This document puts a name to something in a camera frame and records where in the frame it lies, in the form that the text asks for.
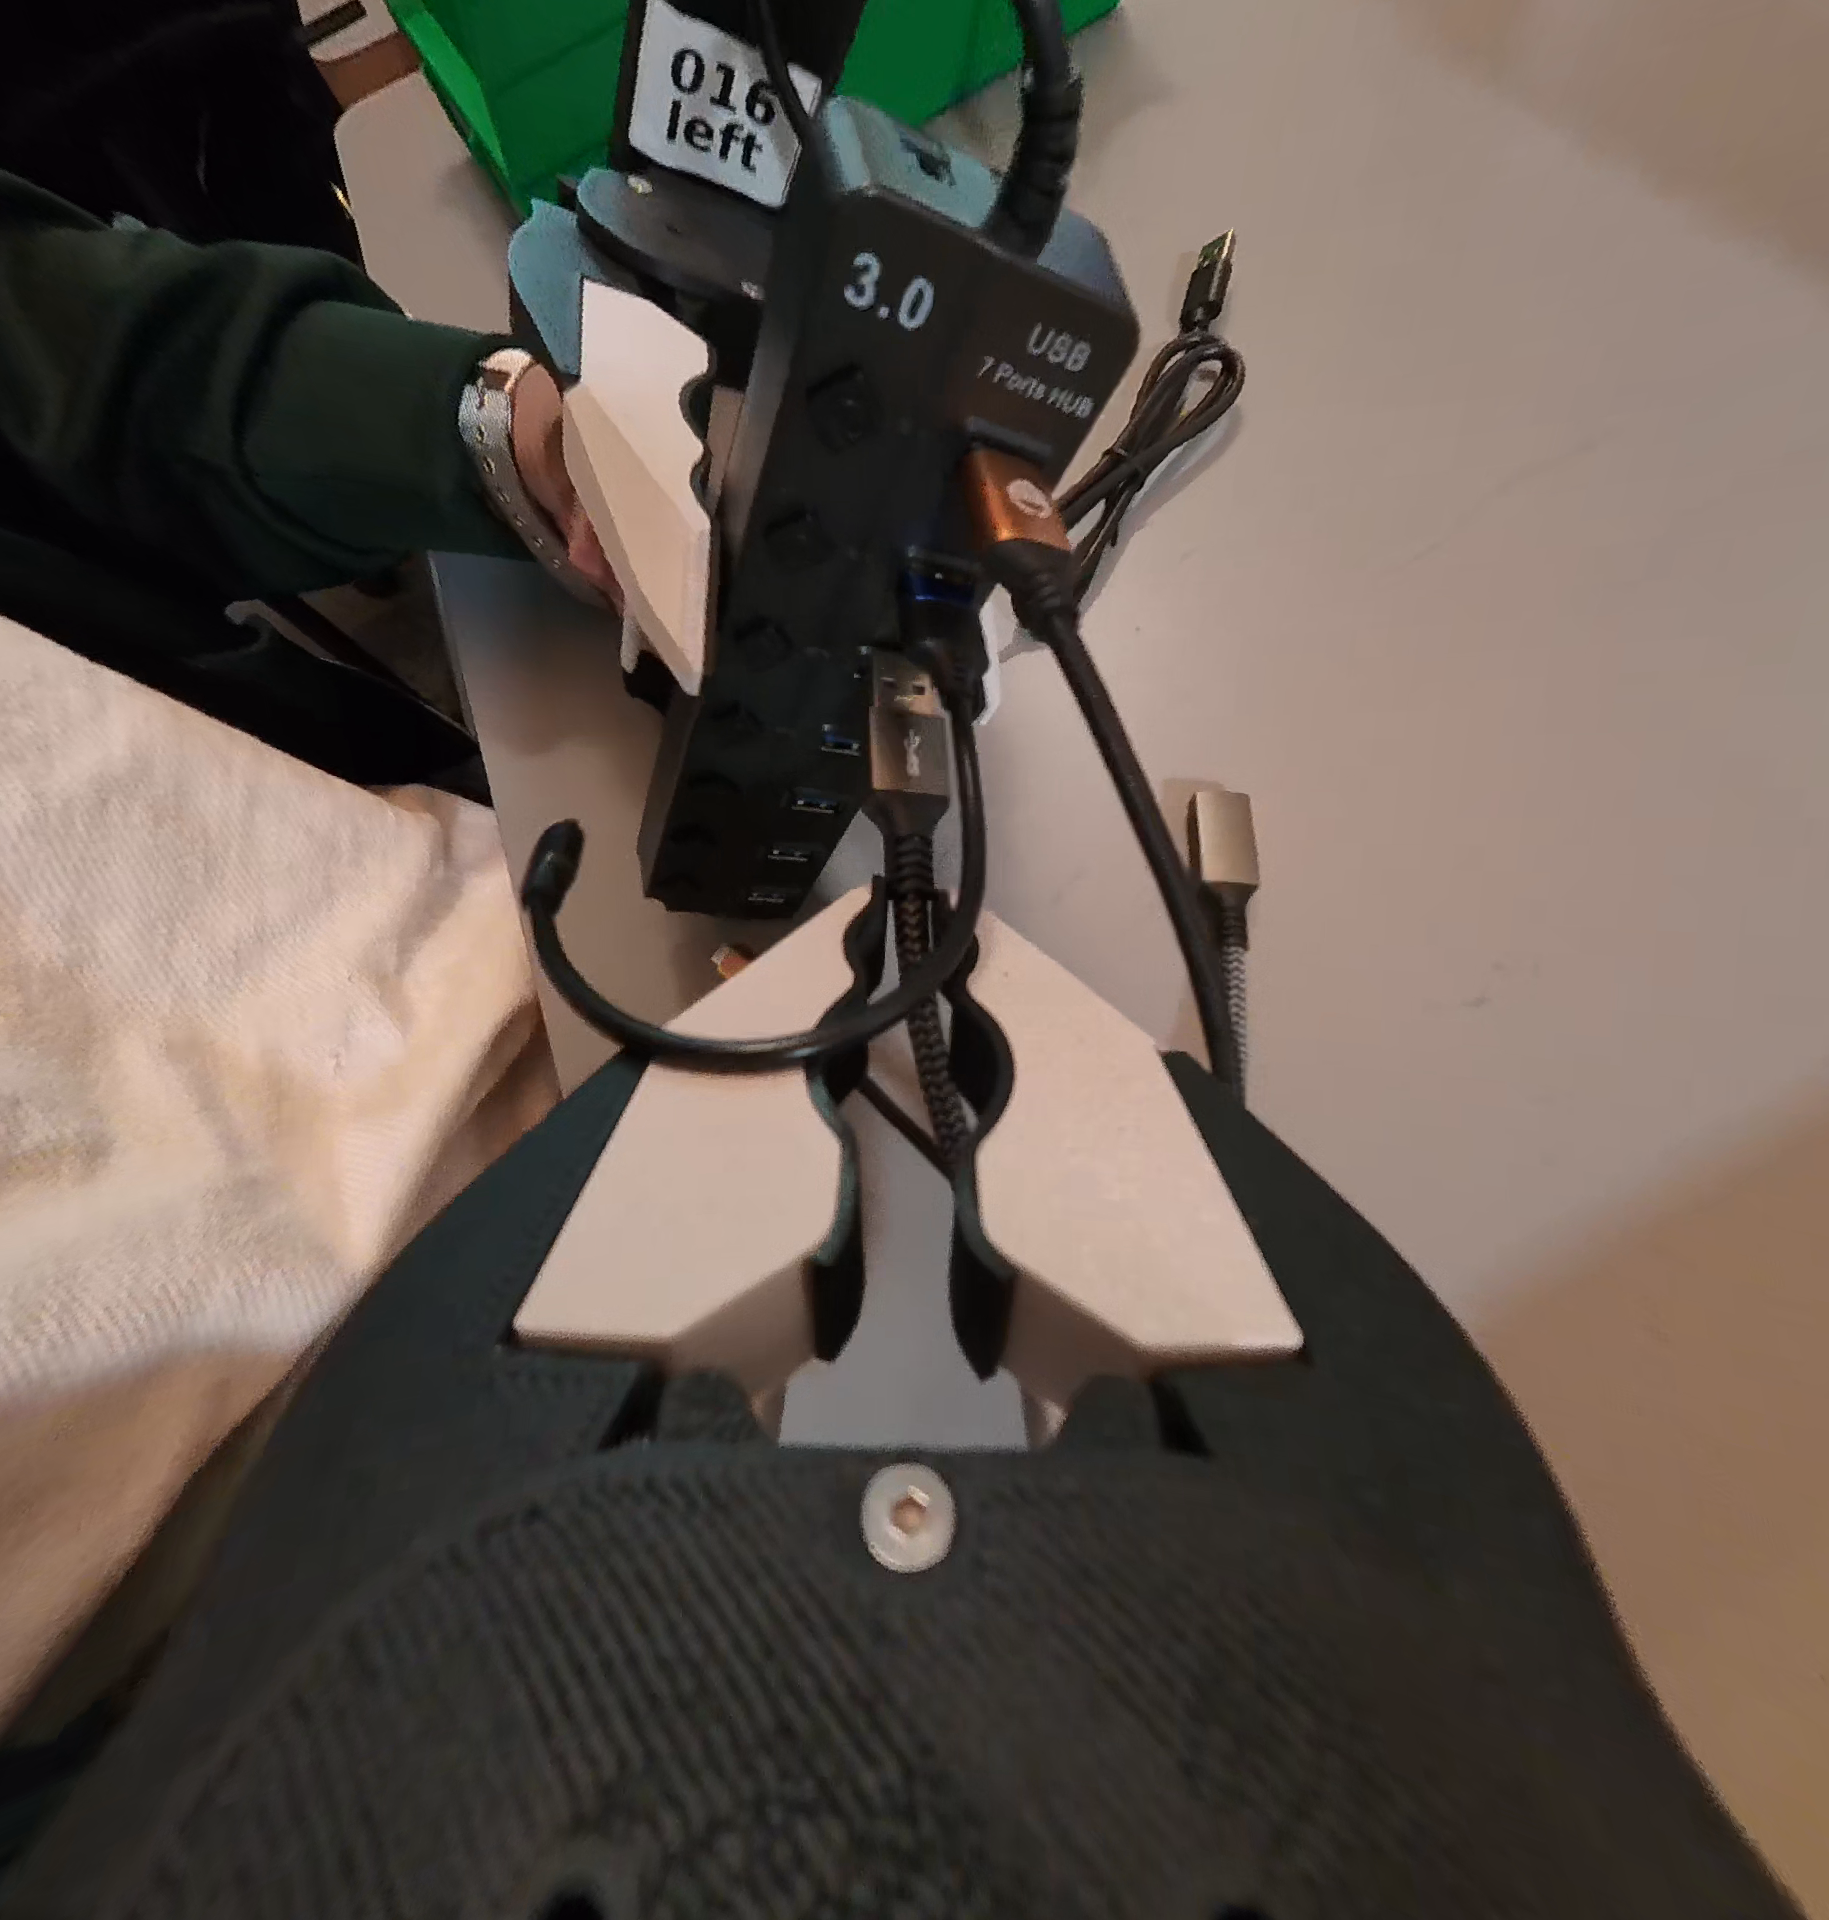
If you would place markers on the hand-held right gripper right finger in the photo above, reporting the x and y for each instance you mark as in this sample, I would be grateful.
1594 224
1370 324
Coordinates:
1139 1216

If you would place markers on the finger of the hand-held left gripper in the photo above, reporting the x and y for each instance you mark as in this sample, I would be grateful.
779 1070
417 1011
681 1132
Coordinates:
630 452
992 661

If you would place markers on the grey desk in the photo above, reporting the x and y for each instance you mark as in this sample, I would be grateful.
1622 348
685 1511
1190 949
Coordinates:
1529 601

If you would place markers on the person's left forearm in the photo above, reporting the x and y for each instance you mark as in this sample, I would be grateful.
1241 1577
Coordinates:
254 407

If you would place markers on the long black multiport hub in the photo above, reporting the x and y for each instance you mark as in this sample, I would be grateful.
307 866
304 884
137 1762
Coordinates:
885 302

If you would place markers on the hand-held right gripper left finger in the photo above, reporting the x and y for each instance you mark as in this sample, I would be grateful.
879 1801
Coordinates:
676 1216

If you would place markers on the grey wristwatch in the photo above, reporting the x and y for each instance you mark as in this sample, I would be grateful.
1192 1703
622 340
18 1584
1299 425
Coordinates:
486 437

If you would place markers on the person's left hand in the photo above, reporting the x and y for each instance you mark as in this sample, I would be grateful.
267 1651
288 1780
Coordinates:
546 467

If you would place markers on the green plastic bin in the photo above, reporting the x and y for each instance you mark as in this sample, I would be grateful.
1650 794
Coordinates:
555 76

